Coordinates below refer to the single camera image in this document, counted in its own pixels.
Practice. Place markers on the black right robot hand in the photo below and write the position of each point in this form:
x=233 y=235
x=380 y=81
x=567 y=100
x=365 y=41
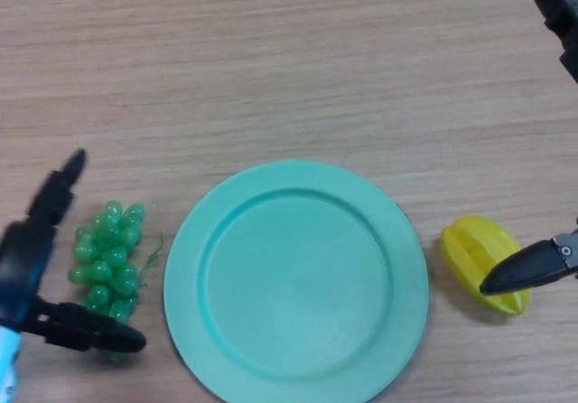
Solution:
x=524 y=269

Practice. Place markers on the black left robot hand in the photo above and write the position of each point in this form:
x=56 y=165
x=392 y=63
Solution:
x=22 y=267

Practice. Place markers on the green grapes bunch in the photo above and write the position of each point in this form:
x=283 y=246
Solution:
x=108 y=249

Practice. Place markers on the turquoise round plate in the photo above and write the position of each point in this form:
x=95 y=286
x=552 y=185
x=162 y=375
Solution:
x=298 y=285

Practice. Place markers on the yellow starfruit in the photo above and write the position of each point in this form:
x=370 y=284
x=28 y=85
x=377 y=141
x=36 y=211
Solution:
x=465 y=249

